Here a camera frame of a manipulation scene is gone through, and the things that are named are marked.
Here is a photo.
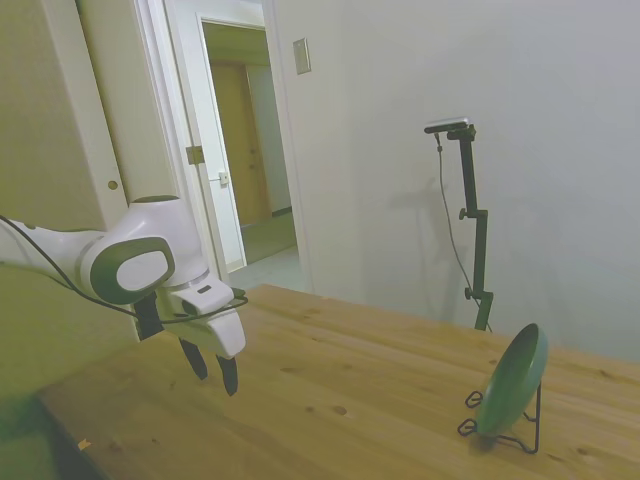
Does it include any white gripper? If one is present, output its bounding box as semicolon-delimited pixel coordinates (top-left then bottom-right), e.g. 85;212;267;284
171;305;249;398

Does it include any green plate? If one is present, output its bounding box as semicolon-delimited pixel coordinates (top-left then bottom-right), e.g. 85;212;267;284
474;322;550;442

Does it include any brown wooden door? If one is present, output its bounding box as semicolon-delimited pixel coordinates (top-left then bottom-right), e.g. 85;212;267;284
208;58;274;230

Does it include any white open door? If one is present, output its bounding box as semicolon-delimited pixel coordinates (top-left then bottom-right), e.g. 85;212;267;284
162;0;249;282

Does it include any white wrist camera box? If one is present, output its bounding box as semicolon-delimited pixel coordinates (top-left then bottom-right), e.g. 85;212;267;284
160;278;237;322

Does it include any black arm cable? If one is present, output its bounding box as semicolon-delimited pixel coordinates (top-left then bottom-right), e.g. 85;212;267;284
0;213;250;324

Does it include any black camera stand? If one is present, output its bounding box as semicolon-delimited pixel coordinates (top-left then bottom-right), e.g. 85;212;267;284
445;125;496;332

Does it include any beige wall switch plate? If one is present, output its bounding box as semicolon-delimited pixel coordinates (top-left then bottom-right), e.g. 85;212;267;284
292;37;312;77

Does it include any black wire plate stand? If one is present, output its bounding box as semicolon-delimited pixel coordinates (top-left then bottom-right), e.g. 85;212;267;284
457;382;544;455

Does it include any grey camera on stand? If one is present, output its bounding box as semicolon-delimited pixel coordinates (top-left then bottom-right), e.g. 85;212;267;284
423;115;473;136

